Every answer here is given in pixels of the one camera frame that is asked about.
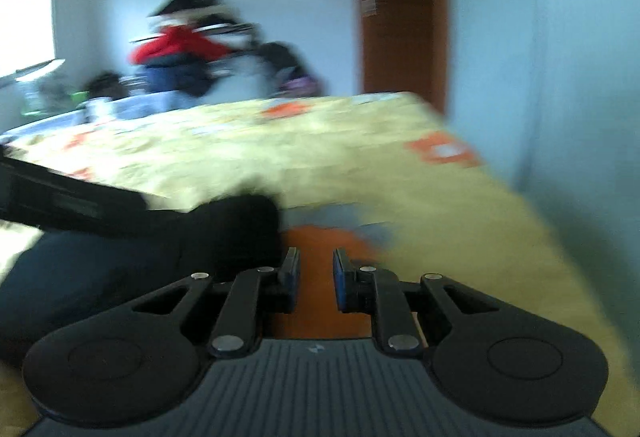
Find black bag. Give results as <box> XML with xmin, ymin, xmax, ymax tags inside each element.
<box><xmin>87</xmin><ymin>71</ymin><xmax>132</xmax><ymax>100</ymax></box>

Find navy jacket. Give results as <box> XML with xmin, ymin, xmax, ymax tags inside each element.
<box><xmin>145</xmin><ymin>57</ymin><xmax>211</xmax><ymax>108</ymax></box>

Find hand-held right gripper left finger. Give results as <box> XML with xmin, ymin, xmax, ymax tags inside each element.
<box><xmin>115</xmin><ymin>247</ymin><xmax>302</xmax><ymax>359</ymax></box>

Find black white small item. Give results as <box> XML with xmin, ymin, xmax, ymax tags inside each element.
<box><xmin>82</xmin><ymin>98</ymin><xmax>116</xmax><ymax>123</ymax></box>

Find red jacket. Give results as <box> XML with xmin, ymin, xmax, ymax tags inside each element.
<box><xmin>129</xmin><ymin>26</ymin><xmax>231</xmax><ymax>65</ymax></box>

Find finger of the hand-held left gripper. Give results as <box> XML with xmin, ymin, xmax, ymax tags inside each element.
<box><xmin>47</xmin><ymin>170</ymin><xmax>156</xmax><ymax>238</ymax></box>

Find pale blue bedsheet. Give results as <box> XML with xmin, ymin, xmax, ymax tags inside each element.
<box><xmin>0</xmin><ymin>94</ymin><xmax>201</xmax><ymax>138</ymax></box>

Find yellow printed blanket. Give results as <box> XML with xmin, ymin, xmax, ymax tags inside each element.
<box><xmin>0</xmin><ymin>91</ymin><xmax>633</xmax><ymax>433</ymax></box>

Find black pants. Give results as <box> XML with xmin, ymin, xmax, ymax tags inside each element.
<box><xmin>0</xmin><ymin>194</ymin><xmax>283</xmax><ymax>363</ymax></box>

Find black garment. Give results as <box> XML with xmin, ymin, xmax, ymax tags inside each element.
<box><xmin>255</xmin><ymin>42</ymin><xmax>301</xmax><ymax>83</ymax></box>

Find brown wooden door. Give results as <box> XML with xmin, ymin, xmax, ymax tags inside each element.
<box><xmin>354</xmin><ymin>0</ymin><xmax>448</xmax><ymax>115</ymax></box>

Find purple item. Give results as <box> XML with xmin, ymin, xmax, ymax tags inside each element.
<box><xmin>280</xmin><ymin>76</ymin><xmax>318</xmax><ymax>98</ymax></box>

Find pile of clothes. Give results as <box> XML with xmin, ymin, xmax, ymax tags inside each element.
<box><xmin>127</xmin><ymin>0</ymin><xmax>321</xmax><ymax>110</ymax></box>

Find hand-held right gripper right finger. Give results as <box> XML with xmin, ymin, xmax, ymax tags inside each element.
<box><xmin>333</xmin><ymin>247</ymin><xmax>521</xmax><ymax>359</ymax></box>

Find window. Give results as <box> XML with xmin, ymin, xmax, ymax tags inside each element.
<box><xmin>0</xmin><ymin>0</ymin><xmax>66</xmax><ymax>78</ymax></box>

